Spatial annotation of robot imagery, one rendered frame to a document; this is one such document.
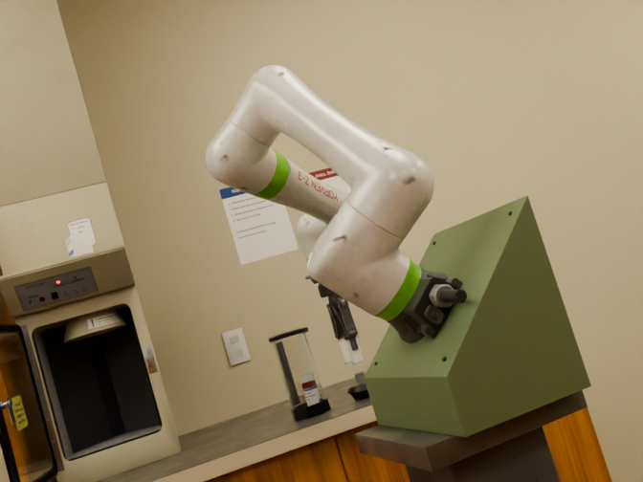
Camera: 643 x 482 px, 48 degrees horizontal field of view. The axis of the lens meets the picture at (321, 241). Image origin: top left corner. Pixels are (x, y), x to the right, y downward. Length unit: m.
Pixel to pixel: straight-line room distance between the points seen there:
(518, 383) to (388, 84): 1.74
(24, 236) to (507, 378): 1.36
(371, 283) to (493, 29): 1.90
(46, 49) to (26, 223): 0.50
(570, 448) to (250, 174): 1.11
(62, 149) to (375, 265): 1.11
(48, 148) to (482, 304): 1.34
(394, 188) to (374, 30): 1.65
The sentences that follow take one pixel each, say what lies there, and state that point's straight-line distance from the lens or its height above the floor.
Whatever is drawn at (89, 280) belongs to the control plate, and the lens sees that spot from 1.98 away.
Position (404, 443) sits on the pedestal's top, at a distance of 1.28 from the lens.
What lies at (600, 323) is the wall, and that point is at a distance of 2.95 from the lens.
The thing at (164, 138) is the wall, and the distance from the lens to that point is 2.57.
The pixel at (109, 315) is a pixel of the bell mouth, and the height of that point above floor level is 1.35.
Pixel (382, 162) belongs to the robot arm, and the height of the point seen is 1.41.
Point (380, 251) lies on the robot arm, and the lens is 1.28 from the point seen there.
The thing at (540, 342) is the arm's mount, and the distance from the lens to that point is 1.27.
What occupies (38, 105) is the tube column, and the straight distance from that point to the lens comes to 2.17.
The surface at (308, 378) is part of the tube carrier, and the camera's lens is 1.89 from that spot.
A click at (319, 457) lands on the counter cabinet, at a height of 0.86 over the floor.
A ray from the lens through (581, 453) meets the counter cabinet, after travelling 2.08.
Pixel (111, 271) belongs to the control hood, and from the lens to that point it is 1.97.
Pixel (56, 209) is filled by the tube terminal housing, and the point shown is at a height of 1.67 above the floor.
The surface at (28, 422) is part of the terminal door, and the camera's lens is 1.92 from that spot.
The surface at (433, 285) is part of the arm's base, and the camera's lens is 1.28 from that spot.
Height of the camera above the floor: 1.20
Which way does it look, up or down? 5 degrees up
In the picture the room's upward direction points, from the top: 17 degrees counter-clockwise
